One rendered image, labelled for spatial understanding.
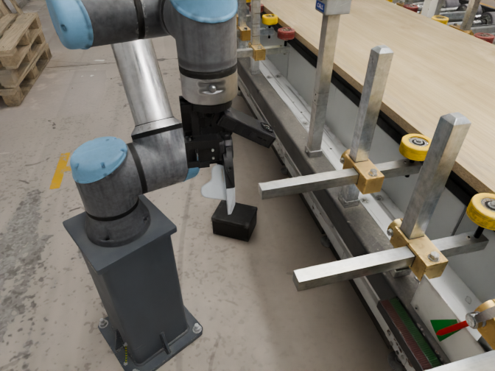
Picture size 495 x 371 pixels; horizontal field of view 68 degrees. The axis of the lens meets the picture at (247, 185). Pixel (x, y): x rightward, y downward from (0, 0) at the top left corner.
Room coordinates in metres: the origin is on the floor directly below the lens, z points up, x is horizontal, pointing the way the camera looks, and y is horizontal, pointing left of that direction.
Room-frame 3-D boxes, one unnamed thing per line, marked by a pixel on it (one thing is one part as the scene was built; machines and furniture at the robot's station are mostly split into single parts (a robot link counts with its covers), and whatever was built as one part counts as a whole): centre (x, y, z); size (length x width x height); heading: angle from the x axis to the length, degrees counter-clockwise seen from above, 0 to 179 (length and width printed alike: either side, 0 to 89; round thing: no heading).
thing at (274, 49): (1.71, 0.01, 0.82); 0.43 x 0.03 x 0.04; 105
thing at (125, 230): (0.81, 0.39, 0.65); 0.19 x 0.19 x 0.10
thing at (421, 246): (0.54, -0.36, 0.80); 0.13 x 0.06 x 0.05; 15
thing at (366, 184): (0.78, -0.30, 0.83); 0.13 x 0.06 x 0.05; 15
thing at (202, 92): (0.56, 0.06, 1.16); 0.10 x 0.09 x 0.05; 11
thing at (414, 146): (0.80, -0.43, 0.85); 0.08 x 0.08 x 0.11
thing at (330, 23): (1.05, -0.22, 0.93); 0.05 x 0.05 x 0.45; 15
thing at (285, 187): (0.75, -0.24, 0.83); 0.43 x 0.03 x 0.04; 105
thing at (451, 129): (0.56, -0.35, 0.87); 0.03 x 0.03 x 0.48; 15
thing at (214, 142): (0.56, 0.07, 1.08); 0.09 x 0.08 x 0.12; 101
